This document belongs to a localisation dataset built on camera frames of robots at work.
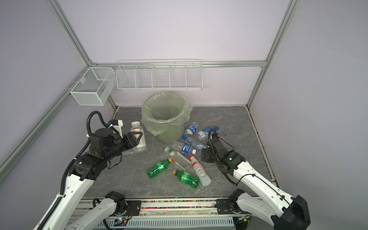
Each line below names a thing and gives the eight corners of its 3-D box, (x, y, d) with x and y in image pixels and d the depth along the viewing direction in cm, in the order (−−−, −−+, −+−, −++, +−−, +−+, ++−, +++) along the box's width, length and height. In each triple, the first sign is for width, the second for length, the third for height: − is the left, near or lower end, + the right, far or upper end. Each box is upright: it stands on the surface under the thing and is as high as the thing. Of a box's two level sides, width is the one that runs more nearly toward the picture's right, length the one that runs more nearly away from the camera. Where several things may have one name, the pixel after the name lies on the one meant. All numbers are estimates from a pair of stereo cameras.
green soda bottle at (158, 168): (150, 180, 84) (148, 177, 80) (147, 173, 87) (144, 170, 82) (174, 165, 90) (173, 162, 85) (170, 159, 93) (169, 155, 88)
